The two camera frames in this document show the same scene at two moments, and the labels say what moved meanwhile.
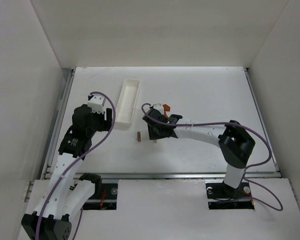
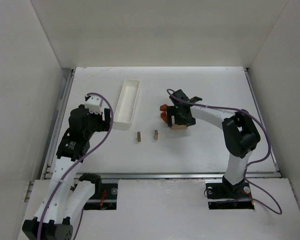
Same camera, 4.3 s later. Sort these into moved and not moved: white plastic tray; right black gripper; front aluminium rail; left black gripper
Moved: right black gripper
Not moved: front aluminium rail; left black gripper; white plastic tray
